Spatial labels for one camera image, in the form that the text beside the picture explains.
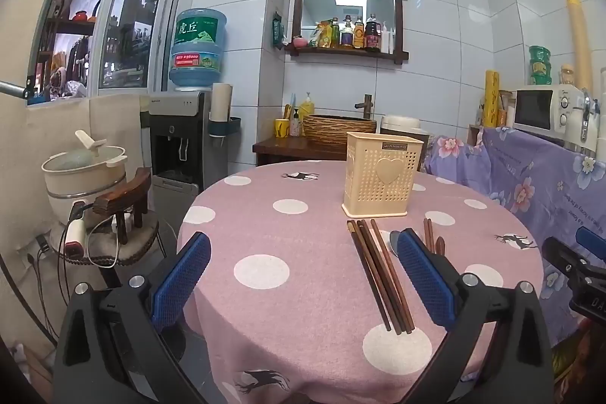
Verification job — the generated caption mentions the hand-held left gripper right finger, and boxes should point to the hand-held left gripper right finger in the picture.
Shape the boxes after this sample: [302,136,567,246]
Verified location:
[397,230,554,404]

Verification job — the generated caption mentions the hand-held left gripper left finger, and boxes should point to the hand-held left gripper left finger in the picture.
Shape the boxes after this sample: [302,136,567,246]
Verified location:
[52,231,212,404]

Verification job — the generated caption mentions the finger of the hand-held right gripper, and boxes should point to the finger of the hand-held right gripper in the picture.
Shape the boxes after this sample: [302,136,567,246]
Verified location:
[541,236,606,286]
[575,225,606,265]

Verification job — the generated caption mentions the cream plastic utensil holder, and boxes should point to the cream plastic utensil holder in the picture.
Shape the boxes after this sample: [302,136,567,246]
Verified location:
[342,131,424,218]

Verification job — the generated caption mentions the round cushioned chair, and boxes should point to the round cushioned chair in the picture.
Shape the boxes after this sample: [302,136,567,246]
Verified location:
[50,219,166,268]

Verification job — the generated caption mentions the purple floral cloth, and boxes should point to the purple floral cloth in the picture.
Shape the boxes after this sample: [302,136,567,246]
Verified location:
[421,126,606,348]

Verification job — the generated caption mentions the small wooden stool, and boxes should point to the small wooden stool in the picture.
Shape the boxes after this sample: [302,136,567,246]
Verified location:
[92,167,153,246]

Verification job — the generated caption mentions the white handheld device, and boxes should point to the white handheld device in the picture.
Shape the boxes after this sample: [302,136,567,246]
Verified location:
[64,200,89,258]

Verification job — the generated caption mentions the shiny metal fixture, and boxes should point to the shiny metal fixture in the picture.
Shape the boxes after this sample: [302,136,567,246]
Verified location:
[580,89,598,144]

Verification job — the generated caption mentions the round table, pink polka-dot cloth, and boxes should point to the round table, pink polka-dot cloth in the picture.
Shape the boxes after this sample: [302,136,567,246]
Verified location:
[177,159,545,404]

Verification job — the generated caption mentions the large white pot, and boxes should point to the large white pot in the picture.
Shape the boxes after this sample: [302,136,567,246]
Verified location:
[45,170,128,226]

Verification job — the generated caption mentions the white microwave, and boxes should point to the white microwave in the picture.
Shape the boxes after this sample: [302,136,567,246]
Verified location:
[514,86,600,149]

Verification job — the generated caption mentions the cream pot with lid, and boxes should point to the cream pot with lid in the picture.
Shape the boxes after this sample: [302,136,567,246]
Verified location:
[42,130,128,178]

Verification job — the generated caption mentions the white and brown container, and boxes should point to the white and brown container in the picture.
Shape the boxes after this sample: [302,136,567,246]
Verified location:
[381,114,424,136]

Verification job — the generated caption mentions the grey water dispenser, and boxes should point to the grey water dispenser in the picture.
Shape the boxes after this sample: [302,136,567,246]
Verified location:
[148,90,212,197]

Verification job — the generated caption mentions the grey cup holder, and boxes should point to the grey cup holder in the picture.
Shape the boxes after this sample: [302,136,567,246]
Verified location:
[208,116,242,138]

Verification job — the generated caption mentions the yellow roll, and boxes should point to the yellow roll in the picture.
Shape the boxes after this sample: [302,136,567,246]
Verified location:
[483,70,501,128]

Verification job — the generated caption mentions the brown woven basin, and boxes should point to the brown woven basin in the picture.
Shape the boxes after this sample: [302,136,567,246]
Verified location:
[302,114,380,145]

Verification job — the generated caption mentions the bronze faucet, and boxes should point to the bronze faucet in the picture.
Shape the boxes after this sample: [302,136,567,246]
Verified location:
[354,94,375,119]

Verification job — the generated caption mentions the tall cream roll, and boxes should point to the tall cream roll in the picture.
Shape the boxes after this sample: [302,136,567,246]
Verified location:
[563,0,594,95]

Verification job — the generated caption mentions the blue water bottle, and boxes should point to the blue water bottle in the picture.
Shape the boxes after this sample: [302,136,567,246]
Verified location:
[169,8,228,91]

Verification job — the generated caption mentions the dark sauce bottle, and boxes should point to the dark sauce bottle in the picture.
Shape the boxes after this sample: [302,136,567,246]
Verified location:
[364,13,382,52]

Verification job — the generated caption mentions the sliding window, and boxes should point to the sliding window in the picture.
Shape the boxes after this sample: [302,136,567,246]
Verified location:
[26,0,185,104]

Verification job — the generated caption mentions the purple label bottle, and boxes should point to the purple label bottle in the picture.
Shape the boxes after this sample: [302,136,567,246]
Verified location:
[341,14,356,49]

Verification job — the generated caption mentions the wooden framed mirror shelf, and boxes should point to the wooden framed mirror shelf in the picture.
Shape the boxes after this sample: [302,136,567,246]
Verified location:
[284,0,410,65]

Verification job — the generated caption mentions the green hanging sachet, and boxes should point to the green hanging sachet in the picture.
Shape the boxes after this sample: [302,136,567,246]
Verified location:
[271,12,284,50]

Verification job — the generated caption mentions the yellow packet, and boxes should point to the yellow packet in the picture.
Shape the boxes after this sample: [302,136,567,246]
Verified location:
[310,20,332,47]

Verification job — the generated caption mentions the bundle of cables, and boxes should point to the bundle of cables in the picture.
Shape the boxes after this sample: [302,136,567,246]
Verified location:
[21,215,125,338]

